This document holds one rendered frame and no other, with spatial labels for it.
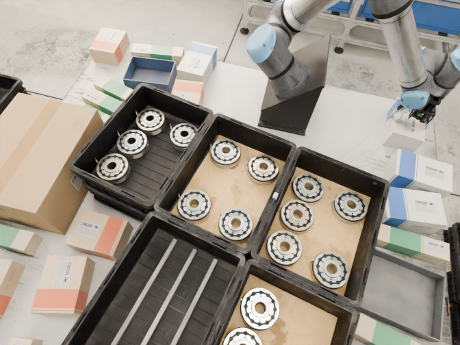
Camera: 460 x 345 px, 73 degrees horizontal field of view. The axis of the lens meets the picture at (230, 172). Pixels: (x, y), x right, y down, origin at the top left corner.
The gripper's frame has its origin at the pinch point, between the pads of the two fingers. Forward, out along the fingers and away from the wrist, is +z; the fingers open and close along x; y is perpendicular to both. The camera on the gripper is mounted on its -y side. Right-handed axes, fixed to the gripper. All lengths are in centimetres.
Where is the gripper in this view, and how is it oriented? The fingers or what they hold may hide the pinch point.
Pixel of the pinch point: (406, 122)
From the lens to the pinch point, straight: 148.3
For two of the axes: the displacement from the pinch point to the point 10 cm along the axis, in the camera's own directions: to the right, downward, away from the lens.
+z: -0.4, 5.0, 8.7
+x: 9.4, 3.2, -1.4
